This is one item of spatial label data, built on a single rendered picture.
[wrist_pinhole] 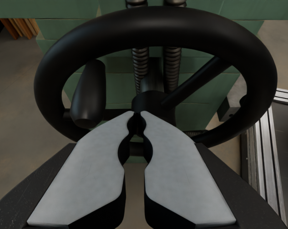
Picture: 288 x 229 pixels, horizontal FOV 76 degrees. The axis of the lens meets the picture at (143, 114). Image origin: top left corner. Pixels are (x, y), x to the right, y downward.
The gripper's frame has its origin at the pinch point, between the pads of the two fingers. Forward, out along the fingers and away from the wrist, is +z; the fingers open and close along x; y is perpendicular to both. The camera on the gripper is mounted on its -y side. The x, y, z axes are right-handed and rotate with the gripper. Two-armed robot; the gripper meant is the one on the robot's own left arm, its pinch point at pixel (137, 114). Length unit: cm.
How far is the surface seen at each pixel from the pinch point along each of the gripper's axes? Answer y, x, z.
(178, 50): -2.0, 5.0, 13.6
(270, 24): 1, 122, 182
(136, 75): 2.0, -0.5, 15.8
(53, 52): -3.1, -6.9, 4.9
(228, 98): 14.2, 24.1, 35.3
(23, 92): 43, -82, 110
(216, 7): -6.7, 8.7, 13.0
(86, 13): -6.0, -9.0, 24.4
